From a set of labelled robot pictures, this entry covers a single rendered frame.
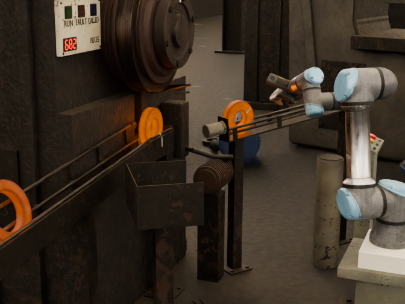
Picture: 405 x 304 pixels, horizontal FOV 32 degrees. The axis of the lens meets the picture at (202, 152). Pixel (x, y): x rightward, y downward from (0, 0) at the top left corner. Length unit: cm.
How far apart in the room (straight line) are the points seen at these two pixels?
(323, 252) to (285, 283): 26
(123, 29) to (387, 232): 119
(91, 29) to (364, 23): 312
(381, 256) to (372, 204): 19
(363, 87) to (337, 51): 274
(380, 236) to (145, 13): 116
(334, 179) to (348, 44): 214
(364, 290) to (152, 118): 103
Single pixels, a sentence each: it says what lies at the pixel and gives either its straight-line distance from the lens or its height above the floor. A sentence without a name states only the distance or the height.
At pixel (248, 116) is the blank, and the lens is 315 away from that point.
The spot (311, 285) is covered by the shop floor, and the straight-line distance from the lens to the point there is 322.
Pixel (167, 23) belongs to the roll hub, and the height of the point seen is 115.
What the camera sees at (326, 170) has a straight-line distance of 323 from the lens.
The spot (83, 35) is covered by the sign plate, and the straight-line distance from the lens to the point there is 251.
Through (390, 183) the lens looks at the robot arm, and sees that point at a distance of 267.
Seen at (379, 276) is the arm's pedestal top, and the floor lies 29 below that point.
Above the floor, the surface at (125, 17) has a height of 117.
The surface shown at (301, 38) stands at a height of 83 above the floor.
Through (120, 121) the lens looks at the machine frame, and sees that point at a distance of 270.
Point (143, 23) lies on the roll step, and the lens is 258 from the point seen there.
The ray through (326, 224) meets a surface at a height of 22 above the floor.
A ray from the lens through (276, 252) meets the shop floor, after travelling 354.
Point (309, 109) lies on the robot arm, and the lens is 292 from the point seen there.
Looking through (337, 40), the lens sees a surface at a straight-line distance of 528.
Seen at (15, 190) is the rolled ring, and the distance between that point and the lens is 213.
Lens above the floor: 135
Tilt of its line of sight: 15 degrees down
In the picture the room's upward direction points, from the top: straight up
